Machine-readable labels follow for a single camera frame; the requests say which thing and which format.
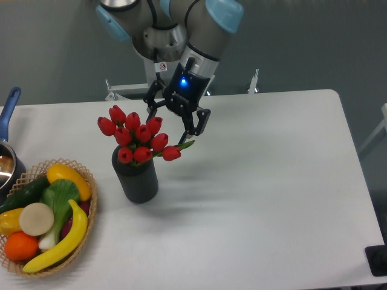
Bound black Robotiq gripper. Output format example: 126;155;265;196
143;62;211;144

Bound red tulip bouquet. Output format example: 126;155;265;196
97;105;194;168

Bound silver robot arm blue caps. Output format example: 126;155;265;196
96;0;244;143

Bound dark grey ribbed vase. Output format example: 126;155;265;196
112;146;158;204

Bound purple red vegetable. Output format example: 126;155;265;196
60;201;90;240

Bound yellow squash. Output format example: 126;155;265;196
46;164;91;201

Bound green bok choy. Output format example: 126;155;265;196
39;179;80;251

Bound woven wicker basket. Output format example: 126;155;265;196
1;158;97;279

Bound green cucumber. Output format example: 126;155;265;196
1;176;50;213

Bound yellow banana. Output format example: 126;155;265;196
22;199;88;274

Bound beige round disc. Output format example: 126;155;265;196
19;202;54;236

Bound yellow bell pepper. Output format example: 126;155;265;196
1;208;23;236

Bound orange fruit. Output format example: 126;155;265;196
4;231;38;261

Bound black device at table edge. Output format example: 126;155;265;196
365;245;386;277

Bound blue handled saucepan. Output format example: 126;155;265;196
1;87;26;204

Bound white furniture frame right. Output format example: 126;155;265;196
358;103;386;159

